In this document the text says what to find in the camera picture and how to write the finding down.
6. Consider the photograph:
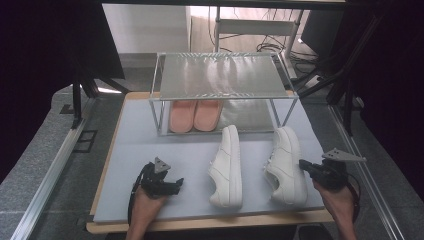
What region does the black metal stand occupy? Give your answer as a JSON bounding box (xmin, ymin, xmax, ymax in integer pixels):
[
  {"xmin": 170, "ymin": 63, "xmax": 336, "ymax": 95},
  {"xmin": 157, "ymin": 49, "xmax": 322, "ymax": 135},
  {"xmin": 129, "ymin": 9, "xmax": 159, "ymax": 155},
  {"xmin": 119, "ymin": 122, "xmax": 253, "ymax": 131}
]
[
  {"xmin": 70, "ymin": 59, "xmax": 132, "ymax": 130},
  {"xmin": 293, "ymin": 13, "xmax": 384, "ymax": 136}
]

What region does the white metal stand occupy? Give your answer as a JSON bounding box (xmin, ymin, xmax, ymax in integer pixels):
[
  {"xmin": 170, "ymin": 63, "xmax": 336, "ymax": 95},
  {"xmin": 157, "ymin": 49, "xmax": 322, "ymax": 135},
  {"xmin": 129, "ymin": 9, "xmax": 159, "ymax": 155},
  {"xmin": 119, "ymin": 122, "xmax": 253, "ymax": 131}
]
[{"xmin": 213, "ymin": 5, "xmax": 305, "ymax": 80}]

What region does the metal frame shoe rack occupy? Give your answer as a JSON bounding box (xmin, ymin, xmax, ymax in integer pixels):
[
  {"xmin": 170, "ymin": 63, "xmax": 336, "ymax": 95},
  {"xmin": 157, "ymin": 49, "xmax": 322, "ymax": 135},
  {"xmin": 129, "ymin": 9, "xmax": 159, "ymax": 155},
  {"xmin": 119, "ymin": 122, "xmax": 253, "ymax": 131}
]
[{"xmin": 148, "ymin": 50, "xmax": 299, "ymax": 137}]

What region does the pink slipper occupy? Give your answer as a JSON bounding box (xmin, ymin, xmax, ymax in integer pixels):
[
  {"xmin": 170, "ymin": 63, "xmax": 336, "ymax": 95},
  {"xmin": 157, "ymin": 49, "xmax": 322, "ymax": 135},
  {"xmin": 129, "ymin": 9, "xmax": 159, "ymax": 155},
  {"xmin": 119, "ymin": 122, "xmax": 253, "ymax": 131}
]
[
  {"xmin": 168, "ymin": 100, "xmax": 198, "ymax": 134},
  {"xmin": 193, "ymin": 99, "xmax": 224, "ymax": 132}
]

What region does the black floor bracket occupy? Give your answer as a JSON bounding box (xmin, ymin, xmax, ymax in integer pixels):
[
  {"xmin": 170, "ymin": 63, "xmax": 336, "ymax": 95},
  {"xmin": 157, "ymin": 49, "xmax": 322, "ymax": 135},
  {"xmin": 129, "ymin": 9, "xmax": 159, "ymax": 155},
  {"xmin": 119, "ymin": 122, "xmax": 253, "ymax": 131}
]
[{"xmin": 72, "ymin": 129, "xmax": 99, "ymax": 154}]

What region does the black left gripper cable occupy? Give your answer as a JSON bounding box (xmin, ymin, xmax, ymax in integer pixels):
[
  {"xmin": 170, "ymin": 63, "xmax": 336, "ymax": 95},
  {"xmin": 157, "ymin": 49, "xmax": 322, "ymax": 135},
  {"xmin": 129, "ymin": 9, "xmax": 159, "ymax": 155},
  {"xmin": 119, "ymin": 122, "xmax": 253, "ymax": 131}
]
[{"xmin": 127, "ymin": 162, "xmax": 151, "ymax": 226}]

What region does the bundle of black floor cables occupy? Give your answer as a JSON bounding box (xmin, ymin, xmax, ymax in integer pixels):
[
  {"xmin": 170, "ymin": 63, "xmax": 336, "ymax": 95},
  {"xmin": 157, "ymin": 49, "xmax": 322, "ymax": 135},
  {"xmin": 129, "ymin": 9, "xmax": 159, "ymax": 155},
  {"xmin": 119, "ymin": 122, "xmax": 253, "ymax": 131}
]
[{"xmin": 254, "ymin": 9, "xmax": 322, "ymax": 69}]

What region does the person's right hand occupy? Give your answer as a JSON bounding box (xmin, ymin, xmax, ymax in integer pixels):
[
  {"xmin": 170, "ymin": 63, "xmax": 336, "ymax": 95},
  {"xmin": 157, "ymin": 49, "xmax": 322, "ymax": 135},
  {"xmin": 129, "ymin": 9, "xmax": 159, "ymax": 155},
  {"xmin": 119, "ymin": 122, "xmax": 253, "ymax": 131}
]
[{"xmin": 312, "ymin": 179, "xmax": 356, "ymax": 223}]

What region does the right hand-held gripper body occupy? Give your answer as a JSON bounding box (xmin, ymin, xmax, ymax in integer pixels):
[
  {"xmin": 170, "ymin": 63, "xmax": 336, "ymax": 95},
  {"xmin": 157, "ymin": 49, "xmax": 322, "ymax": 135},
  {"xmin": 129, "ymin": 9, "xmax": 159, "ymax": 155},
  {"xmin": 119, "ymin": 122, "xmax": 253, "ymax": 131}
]
[{"xmin": 312, "ymin": 147, "xmax": 368, "ymax": 192}]

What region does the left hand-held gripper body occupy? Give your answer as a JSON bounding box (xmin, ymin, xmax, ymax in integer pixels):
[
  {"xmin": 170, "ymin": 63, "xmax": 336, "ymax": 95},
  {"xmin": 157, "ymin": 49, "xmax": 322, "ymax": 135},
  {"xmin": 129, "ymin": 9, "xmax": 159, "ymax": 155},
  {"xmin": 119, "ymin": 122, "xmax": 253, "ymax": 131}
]
[{"xmin": 139, "ymin": 156, "xmax": 175, "ymax": 200}]

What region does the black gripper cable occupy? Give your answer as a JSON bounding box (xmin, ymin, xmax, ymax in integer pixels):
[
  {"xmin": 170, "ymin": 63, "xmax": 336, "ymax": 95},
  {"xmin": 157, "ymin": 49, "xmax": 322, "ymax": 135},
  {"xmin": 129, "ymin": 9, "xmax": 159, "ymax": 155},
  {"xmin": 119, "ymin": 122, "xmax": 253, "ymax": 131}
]
[
  {"xmin": 127, "ymin": 162, "xmax": 151, "ymax": 226},
  {"xmin": 346, "ymin": 173, "xmax": 362, "ymax": 224}
]

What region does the pale grey mat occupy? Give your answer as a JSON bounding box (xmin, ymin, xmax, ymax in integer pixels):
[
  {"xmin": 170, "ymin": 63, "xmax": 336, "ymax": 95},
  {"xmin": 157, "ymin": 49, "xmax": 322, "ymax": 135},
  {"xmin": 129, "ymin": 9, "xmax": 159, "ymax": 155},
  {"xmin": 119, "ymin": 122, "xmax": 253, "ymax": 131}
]
[{"xmin": 93, "ymin": 97, "xmax": 334, "ymax": 224}]

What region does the person's left hand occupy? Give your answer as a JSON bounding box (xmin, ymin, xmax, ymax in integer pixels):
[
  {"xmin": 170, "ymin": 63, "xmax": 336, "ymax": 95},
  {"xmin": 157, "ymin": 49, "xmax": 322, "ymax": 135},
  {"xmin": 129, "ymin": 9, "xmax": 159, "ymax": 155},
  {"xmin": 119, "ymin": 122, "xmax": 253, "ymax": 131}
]
[{"xmin": 131, "ymin": 185, "xmax": 169, "ymax": 223}]

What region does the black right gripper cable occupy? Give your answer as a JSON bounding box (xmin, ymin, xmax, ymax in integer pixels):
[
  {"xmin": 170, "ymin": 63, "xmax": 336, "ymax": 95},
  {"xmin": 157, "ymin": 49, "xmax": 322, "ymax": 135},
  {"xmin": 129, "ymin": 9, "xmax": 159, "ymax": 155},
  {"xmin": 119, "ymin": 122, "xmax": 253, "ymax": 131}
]
[{"xmin": 346, "ymin": 173, "xmax": 362, "ymax": 224}]

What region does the white sneaker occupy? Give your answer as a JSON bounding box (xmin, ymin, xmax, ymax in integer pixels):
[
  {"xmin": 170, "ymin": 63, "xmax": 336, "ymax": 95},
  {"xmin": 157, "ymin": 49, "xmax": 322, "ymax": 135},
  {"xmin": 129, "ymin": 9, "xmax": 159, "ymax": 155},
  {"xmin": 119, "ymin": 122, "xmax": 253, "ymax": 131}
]
[
  {"xmin": 207, "ymin": 124, "xmax": 244, "ymax": 210},
  {"xmin": 263, "ymin": 125, "xmax": 309, "ymax": 206}
]

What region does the dark monitor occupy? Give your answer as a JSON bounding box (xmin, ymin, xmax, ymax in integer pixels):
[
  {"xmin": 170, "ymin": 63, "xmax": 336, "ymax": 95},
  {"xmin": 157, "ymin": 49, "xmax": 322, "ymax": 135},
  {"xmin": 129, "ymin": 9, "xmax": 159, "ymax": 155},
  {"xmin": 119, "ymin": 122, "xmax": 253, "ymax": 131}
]
[{"xmin": 299, "ymin": 9, "xmax": 346, "ymax": 62}]

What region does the black curtain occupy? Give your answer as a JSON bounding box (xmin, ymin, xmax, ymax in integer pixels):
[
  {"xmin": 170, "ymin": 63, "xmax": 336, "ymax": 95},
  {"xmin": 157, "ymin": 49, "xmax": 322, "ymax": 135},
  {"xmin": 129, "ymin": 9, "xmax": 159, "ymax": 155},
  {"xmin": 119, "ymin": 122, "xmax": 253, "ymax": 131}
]
[{"xmin": 0, "ymin": 0, "xmax": 126, "ymax": 183}]

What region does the aluminium rail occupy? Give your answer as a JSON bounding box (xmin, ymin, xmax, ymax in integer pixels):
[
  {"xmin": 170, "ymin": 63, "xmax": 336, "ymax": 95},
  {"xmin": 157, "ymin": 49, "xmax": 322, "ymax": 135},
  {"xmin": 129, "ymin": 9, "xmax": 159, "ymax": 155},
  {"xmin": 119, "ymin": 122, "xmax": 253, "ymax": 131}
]
[
  {"xmin": 327, "ymin": 103, "xmax": 406, "ymax": 240},
  {"xmin": 10, "ymin": 99, "xmax": 96, "ymax": 240}
]

